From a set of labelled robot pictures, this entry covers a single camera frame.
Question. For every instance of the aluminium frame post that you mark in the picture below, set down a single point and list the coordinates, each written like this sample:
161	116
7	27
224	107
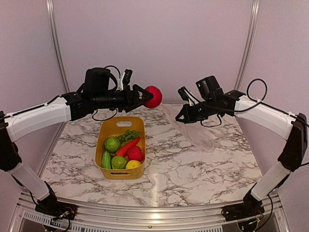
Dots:
56	44
248	43

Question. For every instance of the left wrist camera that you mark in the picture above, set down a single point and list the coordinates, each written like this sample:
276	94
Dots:
124	79

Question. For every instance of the orange toy carrot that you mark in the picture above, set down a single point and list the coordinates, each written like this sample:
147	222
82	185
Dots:
123	150

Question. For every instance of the green toy bitter gourd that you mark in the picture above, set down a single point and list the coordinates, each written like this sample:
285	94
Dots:
106	160

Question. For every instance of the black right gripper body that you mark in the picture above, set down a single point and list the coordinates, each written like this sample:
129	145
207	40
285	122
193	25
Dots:
207	109

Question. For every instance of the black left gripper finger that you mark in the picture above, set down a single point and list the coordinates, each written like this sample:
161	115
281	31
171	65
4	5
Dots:
140	93
134	105

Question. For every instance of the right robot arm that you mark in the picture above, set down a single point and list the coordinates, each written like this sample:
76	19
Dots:
290	127

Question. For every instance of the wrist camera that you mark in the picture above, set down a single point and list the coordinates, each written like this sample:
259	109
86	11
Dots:
186	95
124	79

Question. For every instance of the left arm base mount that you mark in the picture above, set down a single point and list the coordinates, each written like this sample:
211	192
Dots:
51	206

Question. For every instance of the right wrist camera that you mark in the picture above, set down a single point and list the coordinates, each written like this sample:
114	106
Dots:
186	95

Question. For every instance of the right aluminium frame post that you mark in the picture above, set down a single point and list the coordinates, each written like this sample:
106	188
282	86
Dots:
248	43

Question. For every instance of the yellow plastic basket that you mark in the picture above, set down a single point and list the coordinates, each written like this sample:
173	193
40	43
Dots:
113	128

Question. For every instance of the yellow toy lemon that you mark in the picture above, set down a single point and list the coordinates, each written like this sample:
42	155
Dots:
132	164

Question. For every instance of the clear zip top bag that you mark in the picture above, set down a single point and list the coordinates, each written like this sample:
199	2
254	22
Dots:
198	135

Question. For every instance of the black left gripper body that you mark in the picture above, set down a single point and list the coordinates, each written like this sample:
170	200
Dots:
104	100

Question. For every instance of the green toy grapes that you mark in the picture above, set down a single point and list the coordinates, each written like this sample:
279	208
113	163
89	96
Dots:
128	136

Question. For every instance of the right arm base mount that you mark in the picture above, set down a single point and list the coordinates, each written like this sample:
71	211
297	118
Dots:
248	208

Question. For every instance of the red toy apple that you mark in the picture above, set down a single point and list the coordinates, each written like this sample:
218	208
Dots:
135	153

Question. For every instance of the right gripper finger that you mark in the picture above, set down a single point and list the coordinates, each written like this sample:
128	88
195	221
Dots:
183	119
184	111

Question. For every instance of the left aluminium frame post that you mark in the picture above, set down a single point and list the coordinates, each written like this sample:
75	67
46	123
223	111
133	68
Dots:
56	44

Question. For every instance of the aluminium table front rail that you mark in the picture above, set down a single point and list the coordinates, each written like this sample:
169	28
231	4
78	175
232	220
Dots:
95	217

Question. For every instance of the green toy cabbage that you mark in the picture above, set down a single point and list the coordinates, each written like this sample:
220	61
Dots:
112	144

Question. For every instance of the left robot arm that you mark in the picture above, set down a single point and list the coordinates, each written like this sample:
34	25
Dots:
67	107

